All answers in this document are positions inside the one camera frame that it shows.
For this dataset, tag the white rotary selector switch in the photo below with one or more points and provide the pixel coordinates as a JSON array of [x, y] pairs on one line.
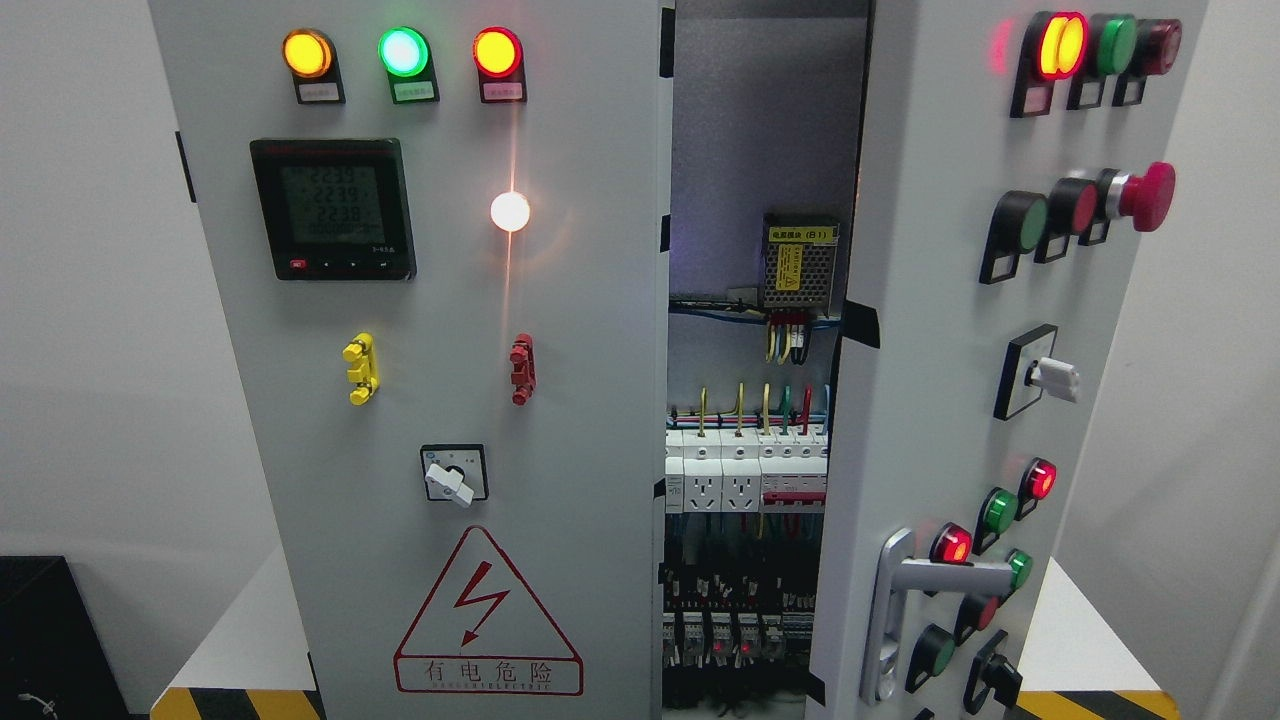
[[455, 473]]

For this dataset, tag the yellow indicator lamp left door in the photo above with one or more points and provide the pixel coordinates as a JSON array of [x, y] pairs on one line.
[[313, 62]]

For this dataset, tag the silver door lever handle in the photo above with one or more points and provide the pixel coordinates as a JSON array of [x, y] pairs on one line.
[[897, 574]]

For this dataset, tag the yellow terminal connector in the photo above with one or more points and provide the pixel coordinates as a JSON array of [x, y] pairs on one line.
[[362, 371]]

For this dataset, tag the red mushroom emergency stop button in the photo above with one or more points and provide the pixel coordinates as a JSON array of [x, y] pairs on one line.
[[1144, 199]]

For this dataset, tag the red terminal connector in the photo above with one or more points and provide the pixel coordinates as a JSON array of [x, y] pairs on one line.
[[523, 372]]

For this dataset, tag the white glowing indicator lamp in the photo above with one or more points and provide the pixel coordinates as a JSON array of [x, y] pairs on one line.
[[510, 211]]

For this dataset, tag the perforated metal power supply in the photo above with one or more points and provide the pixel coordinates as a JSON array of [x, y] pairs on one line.
[[799, 253]]

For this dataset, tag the green indicator lamp left door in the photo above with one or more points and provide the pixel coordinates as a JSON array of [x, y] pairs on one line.
[[409, 64]]

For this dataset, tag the red electric hazard warning sticker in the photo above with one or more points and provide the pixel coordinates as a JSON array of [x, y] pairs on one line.
[[482, 630]]

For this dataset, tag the white socket breaker row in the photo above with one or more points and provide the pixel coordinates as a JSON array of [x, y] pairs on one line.
[[722, 471]]

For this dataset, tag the black digital power meter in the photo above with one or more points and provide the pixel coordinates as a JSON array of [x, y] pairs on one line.
[[335, 209]]

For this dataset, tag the red indicator lamp left door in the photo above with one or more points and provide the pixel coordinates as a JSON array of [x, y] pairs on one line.
[[499, 58]]

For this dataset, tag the grey cabinet door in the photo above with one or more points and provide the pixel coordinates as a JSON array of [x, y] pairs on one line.
[[984, 125], [571, 474]]

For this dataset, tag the right door white selector switch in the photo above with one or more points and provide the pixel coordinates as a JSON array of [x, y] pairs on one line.
[[1029, 370]]

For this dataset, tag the lower relay terminal row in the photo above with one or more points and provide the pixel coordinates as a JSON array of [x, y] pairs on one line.
[[763, 617]]

